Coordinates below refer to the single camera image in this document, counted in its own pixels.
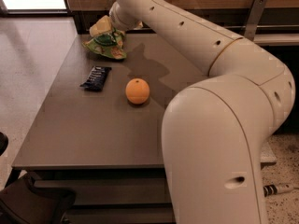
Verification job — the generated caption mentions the orange fruit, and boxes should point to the orange fruit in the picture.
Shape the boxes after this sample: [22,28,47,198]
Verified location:
[125,78,150,105]

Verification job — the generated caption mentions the black object at left edge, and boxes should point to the black object at left edge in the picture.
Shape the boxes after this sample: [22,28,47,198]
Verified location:
[0,133,8,156]

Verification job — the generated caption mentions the upper grey drawer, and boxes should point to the upper grey drawer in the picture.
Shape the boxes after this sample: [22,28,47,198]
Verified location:
[35,178,171,205]

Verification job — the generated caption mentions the lower grey drawer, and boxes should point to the lower grey drawer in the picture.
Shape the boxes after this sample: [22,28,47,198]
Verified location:
[65,204,176,224]

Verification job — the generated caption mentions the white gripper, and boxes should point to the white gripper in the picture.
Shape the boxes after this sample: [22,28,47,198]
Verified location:
[89,2,143,37]

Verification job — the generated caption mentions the metal wall bracket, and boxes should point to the metal wall bracket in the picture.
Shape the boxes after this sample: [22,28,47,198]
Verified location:
[108,0,116,8]
[242,0,267,41]

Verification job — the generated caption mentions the grey drawer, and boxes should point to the grey drawer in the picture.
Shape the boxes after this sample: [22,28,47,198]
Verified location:
[35,178,171,205]
[65,204,176,224]

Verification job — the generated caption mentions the dark chair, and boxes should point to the dark chair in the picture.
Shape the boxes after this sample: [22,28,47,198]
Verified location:
[0,174,76,224]

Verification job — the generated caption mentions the left metal wall bracket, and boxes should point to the left metal wall bracket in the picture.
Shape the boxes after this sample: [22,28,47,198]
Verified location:
[108,0,116,8]

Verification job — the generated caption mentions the dark blue snack bar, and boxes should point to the dark blue snack bar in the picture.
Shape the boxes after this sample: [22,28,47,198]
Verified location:
[80,66,111,91]

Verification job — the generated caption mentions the white power strip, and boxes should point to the white power strip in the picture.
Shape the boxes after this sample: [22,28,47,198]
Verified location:
[263,183,294,197]

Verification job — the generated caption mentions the green rice chip bag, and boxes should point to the green rice chip bag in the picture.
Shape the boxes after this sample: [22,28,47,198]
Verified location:
[82,28,127,60]

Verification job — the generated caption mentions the right metal wall bracket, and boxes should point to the right metal wall bracket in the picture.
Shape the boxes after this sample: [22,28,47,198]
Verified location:
[242,0,267,41]

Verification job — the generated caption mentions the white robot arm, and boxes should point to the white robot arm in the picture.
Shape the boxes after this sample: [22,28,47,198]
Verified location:
[109,0,295,224]

